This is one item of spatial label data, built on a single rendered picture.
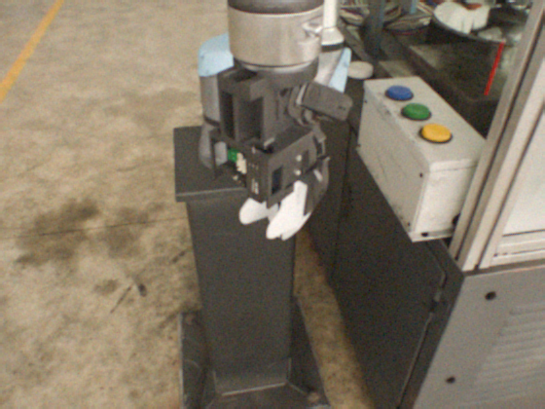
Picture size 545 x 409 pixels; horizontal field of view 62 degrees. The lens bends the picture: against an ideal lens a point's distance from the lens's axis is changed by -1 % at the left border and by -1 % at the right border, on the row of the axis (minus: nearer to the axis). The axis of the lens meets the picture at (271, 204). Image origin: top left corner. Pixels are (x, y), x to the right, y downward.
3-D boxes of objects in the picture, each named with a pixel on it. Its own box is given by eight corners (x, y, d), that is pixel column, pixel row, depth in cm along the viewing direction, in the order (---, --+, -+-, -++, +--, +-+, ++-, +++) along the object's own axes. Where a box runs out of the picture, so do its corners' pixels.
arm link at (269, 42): (270, -17, 39) (350, 0, 35) (270, 36, 42) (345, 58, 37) (205, 2, 34) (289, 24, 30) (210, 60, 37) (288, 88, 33)
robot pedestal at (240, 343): (185, 433, 122) (129, 228, 75) (180, 315, 153) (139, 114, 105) (328, 407, 128) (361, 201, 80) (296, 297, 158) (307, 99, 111)
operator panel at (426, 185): (473, 233, 74) (502, 156, 64) (411, 241, 72) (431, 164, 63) (404, 143, 95) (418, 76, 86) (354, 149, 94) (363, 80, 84)
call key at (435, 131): (452, 146, 68) (454, 134, 67) (427, 149, 68) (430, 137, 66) (439, 133, 71) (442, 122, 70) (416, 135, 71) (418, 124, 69)
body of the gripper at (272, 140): (210, 183, 44) (198, 62, 36) (269, 147, 49) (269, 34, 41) (271, 217, 40) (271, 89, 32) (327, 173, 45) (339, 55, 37)
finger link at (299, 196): (254, 259, 49) (252, 190, 43) (289, 231, 52) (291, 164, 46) (276, 273, 47) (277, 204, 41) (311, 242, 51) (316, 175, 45)
